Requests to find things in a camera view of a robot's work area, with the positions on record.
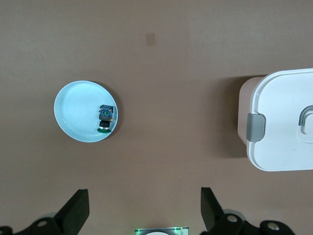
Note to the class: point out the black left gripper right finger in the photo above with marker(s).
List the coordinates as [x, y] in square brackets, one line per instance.
[212, 215]

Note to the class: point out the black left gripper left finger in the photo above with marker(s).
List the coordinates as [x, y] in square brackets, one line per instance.
[71, 213]

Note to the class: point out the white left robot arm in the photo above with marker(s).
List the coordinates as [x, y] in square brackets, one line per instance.
[157, 233]

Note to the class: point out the grey box latch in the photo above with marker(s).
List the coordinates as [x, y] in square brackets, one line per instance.
[255, 127]

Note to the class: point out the white lidded storage box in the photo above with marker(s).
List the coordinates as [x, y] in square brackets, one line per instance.
[281, 98]

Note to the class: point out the light blue round plate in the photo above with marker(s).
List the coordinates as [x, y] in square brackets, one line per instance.
[78, 112]

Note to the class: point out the brown tape patch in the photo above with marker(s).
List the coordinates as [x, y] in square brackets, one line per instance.
[150, 39]

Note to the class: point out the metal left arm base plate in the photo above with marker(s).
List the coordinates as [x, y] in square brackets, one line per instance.
[178, 230]

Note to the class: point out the green push button switch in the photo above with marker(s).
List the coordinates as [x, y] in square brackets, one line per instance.
[105, 117]

